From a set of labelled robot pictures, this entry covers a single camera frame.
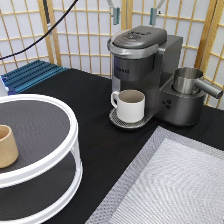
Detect blue ribbed metal block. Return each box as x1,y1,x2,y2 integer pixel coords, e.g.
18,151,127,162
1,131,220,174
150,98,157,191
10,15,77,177
2,60,66,95

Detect grey woven placemat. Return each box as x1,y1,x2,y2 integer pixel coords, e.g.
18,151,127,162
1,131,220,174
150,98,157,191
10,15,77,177
85,127,224,224

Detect grey pod coffee machine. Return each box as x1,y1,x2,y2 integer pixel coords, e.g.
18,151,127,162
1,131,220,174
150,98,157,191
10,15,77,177
107,26,205,130

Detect steel milk frother jug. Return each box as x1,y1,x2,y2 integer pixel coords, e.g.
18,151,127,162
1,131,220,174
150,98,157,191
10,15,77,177
173,67,223,99

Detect tan wooden cup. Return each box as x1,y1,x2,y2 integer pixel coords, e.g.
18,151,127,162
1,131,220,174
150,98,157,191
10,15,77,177
0,125,18,168

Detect white two-tier round shelf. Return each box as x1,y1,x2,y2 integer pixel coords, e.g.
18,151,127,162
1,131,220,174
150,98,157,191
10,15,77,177
0,94,83,224

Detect white ceramic mug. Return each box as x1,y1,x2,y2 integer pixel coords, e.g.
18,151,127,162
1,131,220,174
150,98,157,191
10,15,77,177
111,90,145,123

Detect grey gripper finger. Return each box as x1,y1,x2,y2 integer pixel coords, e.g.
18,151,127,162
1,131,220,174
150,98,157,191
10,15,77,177
149,0,165,26
107,0,120,25

